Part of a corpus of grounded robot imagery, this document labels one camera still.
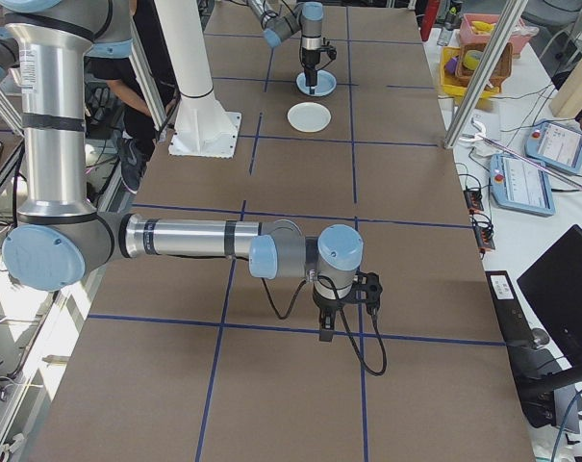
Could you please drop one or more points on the white plate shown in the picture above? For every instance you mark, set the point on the white plate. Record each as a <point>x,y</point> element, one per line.
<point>309,117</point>

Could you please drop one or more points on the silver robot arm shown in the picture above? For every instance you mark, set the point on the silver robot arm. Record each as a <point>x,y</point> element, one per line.
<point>283,26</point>
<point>55,120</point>

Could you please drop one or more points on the yellow plastic bin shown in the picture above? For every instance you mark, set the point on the yellow plastic bin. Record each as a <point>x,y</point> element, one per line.
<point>447,54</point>

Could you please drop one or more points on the purple toy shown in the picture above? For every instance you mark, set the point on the purple toy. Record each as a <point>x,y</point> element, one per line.
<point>451,65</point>

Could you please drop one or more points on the clear drink bottle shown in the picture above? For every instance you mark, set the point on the clear drink bottle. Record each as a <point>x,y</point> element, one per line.
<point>447,26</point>

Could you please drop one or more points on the yellow tape roll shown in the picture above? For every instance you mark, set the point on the yellow tape roll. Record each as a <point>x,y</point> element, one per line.
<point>471,61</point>

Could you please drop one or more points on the red circuit board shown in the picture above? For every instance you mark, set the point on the red circuit board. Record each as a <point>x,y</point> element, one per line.
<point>485,237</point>
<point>474,199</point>

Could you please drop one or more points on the white plastic hook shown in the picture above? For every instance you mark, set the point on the white plastic hook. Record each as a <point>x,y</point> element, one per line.
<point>480,129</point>

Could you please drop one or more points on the yellow toy banana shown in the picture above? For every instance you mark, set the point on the yellow toy banana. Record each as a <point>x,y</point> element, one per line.
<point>482,26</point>

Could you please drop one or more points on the black computer case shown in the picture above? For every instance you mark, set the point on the black computer case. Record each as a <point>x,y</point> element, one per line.
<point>512,308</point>

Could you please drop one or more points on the brown wicker basket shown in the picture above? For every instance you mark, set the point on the brown wicker basket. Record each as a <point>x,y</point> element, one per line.
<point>501,72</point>

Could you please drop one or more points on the person in black clothes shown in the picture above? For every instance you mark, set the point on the person in black clothes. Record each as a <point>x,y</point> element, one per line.
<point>103,67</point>

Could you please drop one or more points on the pink plastic bin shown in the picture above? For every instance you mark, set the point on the pink plastic bin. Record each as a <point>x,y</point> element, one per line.
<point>521,43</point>

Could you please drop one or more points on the blue teach pendant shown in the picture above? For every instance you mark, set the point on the blue teach pendant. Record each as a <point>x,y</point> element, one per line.
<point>523,185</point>
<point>560,144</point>

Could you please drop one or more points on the black monitor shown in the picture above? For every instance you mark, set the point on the black monitor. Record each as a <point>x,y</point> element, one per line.
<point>564,289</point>

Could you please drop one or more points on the pink thin rod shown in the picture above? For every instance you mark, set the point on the pink thin rod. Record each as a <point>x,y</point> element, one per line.
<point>536,163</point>

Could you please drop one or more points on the wooden beam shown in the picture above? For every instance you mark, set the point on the wooden beam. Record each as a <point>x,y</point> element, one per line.
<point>579,82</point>

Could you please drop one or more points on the grey office chair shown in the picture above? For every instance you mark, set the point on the grey office chair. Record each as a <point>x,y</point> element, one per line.
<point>576,29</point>

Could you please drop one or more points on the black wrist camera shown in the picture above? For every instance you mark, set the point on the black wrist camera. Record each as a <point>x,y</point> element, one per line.
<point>370,288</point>
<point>329,49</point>

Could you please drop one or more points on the white pedestal with base plate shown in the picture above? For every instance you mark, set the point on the white pedestal with base plate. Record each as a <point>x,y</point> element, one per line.
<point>194,48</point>

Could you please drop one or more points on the aluminium profile post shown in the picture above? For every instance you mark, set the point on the aluminium profile post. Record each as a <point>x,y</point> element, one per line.
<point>478,82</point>

